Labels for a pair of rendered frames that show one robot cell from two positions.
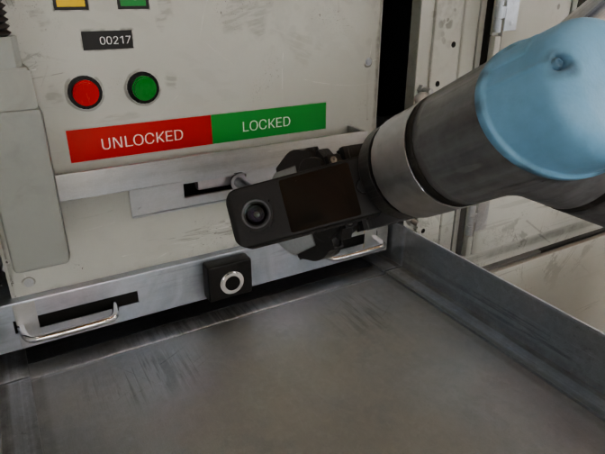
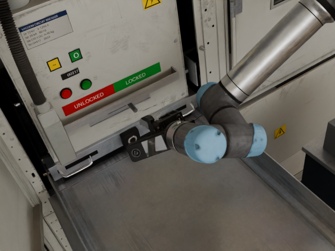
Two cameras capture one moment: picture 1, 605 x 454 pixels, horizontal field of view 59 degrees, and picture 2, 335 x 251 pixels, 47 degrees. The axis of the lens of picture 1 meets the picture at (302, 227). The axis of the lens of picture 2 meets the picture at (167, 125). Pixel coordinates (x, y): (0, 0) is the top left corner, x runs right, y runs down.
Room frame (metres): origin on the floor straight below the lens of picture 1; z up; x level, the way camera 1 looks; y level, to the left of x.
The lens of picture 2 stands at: (-0.28, -0.12, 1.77)
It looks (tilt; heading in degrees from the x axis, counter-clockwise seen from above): 43 degrees down; 6
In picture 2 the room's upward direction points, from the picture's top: 11 degrees counter-clockwise
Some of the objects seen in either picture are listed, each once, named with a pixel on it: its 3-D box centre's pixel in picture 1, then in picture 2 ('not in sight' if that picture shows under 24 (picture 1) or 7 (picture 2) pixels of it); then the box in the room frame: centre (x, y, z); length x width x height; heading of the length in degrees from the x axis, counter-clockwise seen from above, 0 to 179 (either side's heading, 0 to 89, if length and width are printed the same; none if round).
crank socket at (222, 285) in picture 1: (229, 277); (130, 137); (0.61, 0.10, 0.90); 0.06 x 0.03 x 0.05; 120
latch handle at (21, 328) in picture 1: (70, 319); (76, 166); (0.52, 0.26, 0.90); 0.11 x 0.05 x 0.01; 120
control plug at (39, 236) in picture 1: (20, 167); (55, 132); (0.47, 0.25, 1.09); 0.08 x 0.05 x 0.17; 30
